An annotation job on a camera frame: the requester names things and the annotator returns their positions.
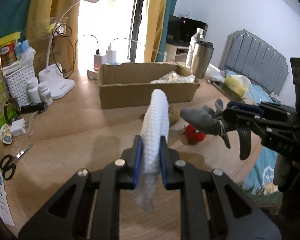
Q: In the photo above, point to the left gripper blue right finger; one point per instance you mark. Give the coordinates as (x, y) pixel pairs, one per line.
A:
(163, 149)

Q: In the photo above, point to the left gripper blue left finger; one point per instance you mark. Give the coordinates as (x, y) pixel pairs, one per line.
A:
(137, 162)

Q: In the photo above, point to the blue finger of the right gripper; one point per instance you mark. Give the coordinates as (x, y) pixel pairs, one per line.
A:
(245, 107)
(237, 118)

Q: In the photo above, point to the white paper towel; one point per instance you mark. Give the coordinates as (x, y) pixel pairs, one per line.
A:
(155, 125)
(173, 77)

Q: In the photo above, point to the brown plush toy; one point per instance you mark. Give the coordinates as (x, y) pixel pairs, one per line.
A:
(173, 115)

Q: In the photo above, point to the red spiderman plush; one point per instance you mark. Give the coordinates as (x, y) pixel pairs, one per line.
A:
(193, 136)

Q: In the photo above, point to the grey sock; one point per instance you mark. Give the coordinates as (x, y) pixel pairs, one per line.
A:
(208, 121)

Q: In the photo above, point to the person's right hand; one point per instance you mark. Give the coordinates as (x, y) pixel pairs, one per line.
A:
(287, 175)

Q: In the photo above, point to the yellow tissue pack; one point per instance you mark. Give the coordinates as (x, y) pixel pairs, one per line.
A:
(238, 83)

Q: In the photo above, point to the grey bed headboard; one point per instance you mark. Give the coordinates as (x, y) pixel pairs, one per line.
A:
(248, 55)

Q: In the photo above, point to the brown cardboard box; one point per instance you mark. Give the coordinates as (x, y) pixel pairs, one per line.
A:
(131, 84)

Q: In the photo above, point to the steel thermos tumbler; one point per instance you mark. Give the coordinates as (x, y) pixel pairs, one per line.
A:
(202, 55)

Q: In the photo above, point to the white power strip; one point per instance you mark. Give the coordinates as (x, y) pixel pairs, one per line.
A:
(92, 74)

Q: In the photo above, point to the beige tv cabinet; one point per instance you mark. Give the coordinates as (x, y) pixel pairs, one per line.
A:
(175, 53)

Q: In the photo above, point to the black flashlight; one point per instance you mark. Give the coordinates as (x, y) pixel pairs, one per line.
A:
(39, 107)

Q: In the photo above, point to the white pill bottle right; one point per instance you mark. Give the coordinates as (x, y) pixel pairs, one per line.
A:
(45, 93)

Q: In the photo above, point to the white pill bottle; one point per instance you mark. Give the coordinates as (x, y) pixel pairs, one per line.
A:
(45, 93)
(32, 90)

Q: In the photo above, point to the black monitor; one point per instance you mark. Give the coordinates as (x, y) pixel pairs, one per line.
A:
(181, 29)

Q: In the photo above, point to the white pill bottle left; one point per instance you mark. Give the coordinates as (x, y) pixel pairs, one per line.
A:
(32, 90)

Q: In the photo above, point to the small white plug adapter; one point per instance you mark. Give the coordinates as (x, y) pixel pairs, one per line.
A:
(19, 127)

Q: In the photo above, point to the black scissors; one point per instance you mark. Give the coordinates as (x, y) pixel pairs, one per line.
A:
(8, 163)

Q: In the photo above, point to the white plastic basket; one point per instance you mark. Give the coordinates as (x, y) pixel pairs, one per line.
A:
(17, 84)

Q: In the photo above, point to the yellow plush in bag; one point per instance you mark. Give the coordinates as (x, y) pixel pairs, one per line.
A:
(50, 24)

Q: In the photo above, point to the white desk lamp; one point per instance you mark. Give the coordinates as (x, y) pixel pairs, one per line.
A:
(60, 86)

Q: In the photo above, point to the yellow lidded can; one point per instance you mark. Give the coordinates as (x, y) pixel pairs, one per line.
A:
(7, 46)

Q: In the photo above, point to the white charger with black cable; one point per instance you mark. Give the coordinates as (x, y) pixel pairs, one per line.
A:
(98, 58)

